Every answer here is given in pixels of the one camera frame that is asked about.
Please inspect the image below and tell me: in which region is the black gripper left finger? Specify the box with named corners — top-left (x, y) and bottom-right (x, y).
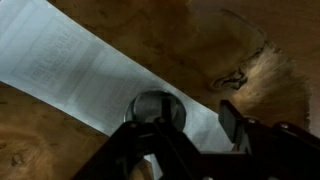
top-left (71, 98), bottom-right (209, 180)

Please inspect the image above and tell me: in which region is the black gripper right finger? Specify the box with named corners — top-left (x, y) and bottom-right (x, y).
top-left (208, 99), bottom-right (320, 180)

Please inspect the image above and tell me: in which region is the long white paper receipt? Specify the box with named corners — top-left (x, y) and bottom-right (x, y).
top-left (0, 0), bottom-right (234, 180)

